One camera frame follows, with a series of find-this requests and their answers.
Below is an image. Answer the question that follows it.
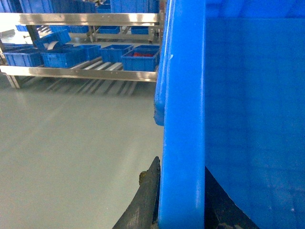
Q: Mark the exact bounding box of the steel roller shelf rack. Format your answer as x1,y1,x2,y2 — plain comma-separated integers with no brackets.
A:
0,0,167,88

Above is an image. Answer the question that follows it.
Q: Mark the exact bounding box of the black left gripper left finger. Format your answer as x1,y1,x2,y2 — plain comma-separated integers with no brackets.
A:
113,156,160,229

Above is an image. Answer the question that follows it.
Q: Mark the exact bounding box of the blue bin with red parts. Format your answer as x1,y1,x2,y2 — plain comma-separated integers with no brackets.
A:
121,49,160,72

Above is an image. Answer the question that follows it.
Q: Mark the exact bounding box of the blue bin left neighbour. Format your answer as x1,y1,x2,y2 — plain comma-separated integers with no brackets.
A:
41,47,86,68

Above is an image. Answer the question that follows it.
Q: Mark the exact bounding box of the large blue plastic crate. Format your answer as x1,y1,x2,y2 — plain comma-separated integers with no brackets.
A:
154,0,305,229

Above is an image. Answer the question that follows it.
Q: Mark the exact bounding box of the tilted blue bin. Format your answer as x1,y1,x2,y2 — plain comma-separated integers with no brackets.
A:
34,30,71,50

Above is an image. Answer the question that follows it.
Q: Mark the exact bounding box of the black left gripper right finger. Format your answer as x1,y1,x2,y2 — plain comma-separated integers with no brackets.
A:
204,168,258,229

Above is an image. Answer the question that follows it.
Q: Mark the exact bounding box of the blue bin on shelf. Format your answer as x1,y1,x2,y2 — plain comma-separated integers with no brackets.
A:
100,44,133,63

